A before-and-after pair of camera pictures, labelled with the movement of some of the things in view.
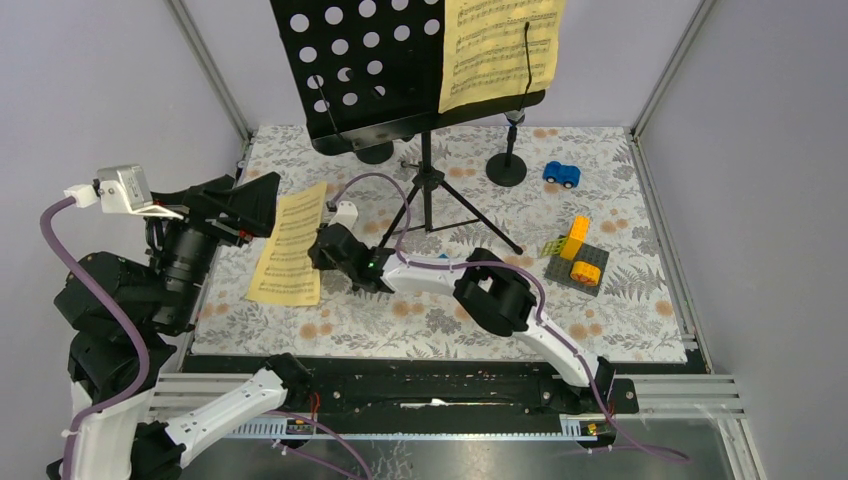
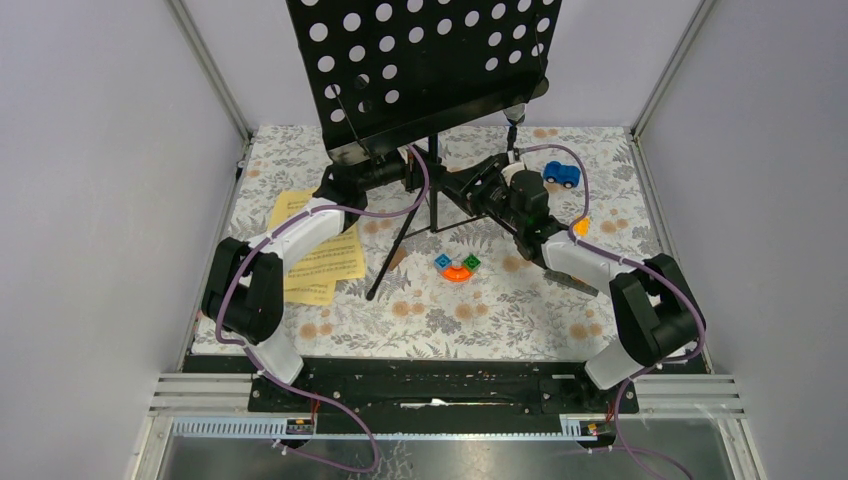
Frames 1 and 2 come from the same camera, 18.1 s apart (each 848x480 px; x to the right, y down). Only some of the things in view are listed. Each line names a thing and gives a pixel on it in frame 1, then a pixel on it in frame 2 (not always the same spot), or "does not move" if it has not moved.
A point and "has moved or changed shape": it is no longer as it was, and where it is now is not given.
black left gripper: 253,203 → 406,166
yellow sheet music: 484,51 has moved or changed shape
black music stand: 368,71 has moved or changed shape
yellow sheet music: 287,274 has moved or changed shape
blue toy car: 567,175 does not move
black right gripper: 318,259 → 463,183
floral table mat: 570,204 does not move
